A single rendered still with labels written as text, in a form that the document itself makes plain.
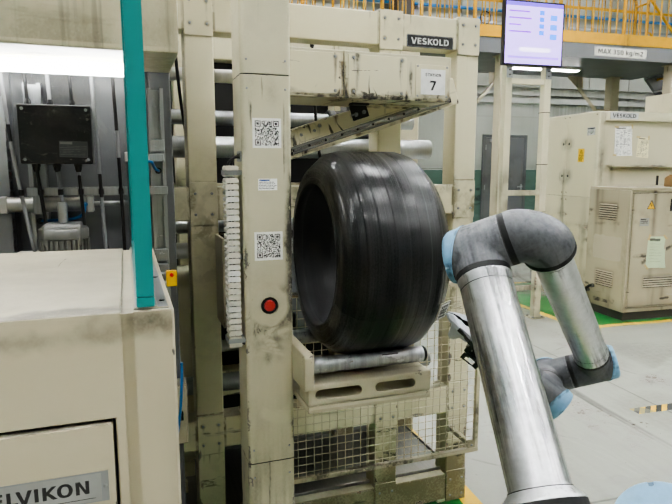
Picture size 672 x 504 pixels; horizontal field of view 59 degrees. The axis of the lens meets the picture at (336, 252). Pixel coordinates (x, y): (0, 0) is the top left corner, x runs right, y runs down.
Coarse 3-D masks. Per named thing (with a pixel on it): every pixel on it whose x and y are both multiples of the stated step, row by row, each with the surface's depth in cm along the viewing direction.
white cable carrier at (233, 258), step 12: (228, 168) 149; (228, 180) 149; (228, 192) 150; (228, 204) 150; (228, 216) 151; (228, 228) 151; (228, 240) 152; (228, 252) 156; (228, 264) 157; (228, 276) 157; (228, 288) 157; (228, 300) 158; (228, 312) 158; (228, 324) 157; (240, 324) 156; (228, 336) 157; (240, 336) 156
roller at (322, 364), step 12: (396, 348) 165; (408, 348) 165; (420, 348) 166; (324, 360) 156; (336, 360) 157; (348, 360) 158; (360, 360) 159; (372, 360) 160; (384, 360) 161; (396, 360) 163; (408, 360) 164; (420, 360) 166; (324, 372) 157
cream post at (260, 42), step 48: (240, 0) 144; (288, 0) 148; (240, 48) 146; (288, 48) 149; (240, 96) 147; (288, 96) 151; (240, 144) 151; (288, 144) 152; (240, 192) 154; (288, 192) 154; (240, 240) 157; (288, 240) 156; (240, 288) 160; (288, 288) 158; (288, 336) 159; (240, 384) 168; (288, 384) 161; (288, 432) 163; (288, 480) 165
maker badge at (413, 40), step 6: (408, 36) 220; (414, 36) 221; (420, 36) 222; (426, 36) 223; (432, 36) 224; (438, 36) 224; (408, 42) 221; (414, 42) 221; (420, 42) 222; (426, 42) 223; (432, 42) 224; (438, 42) 225; (444, 42) 226; (450, 42) 226; (438, 48) 225; (444, 48) 226; (450, 48) 227
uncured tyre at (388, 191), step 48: (336, 192) 149; (384, 192) 148; (432, 192) 153; (336, 240) 148; (384, 240) 143; (432, 240) 148; (336, 288) 150; (384, 288) 145; (432, 288) 150; (336, 336) 156; (384, 336) 154
